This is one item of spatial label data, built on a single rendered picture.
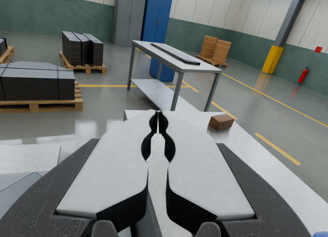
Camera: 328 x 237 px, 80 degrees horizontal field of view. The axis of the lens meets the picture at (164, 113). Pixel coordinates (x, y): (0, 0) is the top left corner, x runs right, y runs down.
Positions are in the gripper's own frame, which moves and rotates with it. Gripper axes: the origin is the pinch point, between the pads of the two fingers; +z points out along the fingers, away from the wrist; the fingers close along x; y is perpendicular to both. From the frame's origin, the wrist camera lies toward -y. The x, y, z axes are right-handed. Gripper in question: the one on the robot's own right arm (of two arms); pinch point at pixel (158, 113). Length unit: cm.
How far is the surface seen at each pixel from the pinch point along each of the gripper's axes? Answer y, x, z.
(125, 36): 92, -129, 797
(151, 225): 48, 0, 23
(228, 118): 41, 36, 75
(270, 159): 48, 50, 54
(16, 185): 54, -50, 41
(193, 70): 58, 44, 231
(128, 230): 59, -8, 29
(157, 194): 41.1, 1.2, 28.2
